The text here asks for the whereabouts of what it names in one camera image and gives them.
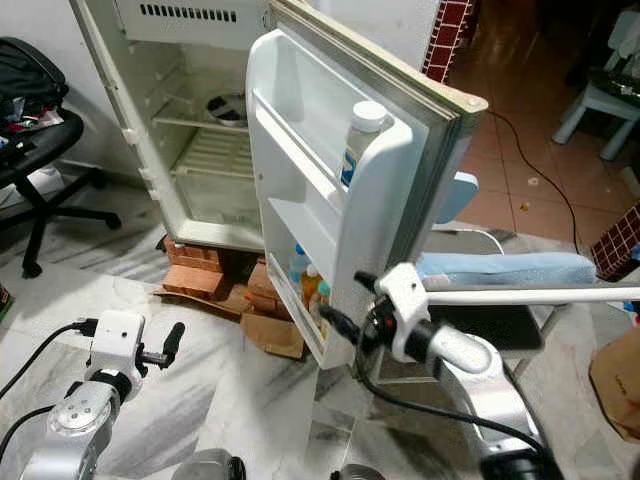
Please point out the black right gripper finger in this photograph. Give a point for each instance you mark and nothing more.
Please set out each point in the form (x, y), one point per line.
(367, 281)
(342, 324)

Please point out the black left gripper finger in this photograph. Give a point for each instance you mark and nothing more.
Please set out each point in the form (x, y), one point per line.
(175, 342)

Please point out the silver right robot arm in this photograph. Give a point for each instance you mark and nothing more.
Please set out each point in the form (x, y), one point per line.
(470, 360)

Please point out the small white fridge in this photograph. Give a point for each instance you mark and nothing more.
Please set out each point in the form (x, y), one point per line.
(200, 190)

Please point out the white fridge door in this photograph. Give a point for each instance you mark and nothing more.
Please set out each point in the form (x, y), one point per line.
(305, 110)

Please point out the small bottle with pale cap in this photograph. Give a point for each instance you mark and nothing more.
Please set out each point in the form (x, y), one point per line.
(323, 300)

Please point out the orange juice bottle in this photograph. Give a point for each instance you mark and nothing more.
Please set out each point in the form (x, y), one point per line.
(310, 288)

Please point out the orange brick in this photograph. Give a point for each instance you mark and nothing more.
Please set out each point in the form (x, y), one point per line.
(190, 254)
(190, 283)
(257, 290)

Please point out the flat brown cardboard sheet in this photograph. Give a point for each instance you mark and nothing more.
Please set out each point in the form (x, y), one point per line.
(265, 335)

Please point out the silver robot left leg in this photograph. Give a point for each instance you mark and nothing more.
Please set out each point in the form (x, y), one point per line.
(208, 468)

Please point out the silver robot leg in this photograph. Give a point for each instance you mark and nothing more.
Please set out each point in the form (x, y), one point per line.
(208, 468)
(363, 473)

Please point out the white bottle with blue label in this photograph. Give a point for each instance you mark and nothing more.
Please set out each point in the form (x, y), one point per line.
(363, 135)

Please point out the silver robot right leg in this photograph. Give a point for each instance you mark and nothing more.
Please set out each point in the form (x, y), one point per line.
(363, 473)

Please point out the round metal pot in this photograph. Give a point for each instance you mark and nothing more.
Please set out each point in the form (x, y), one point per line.
(228, 108)

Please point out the black office chair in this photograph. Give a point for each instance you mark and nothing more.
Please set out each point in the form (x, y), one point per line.
(30, 150)

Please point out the brown cardboard box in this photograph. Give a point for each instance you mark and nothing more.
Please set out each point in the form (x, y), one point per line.
(615, 385)

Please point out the red tiled pillar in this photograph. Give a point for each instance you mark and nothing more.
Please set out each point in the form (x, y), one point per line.
(448, 35)

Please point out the small pale blue child's table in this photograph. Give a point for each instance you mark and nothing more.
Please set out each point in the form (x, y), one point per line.
(605, 100)

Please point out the black bag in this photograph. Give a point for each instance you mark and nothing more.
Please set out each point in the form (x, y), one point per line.
(20, 75)

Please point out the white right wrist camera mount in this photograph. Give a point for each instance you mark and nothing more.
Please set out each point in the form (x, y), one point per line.
(402, 290)

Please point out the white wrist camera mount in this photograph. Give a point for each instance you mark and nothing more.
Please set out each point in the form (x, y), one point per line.
(117, 338)
(402, 290)

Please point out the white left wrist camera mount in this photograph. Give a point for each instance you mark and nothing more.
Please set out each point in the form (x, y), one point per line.
(117, 338)

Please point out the red tiled low wall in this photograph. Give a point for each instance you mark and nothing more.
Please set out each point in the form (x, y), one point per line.
(620, 245)

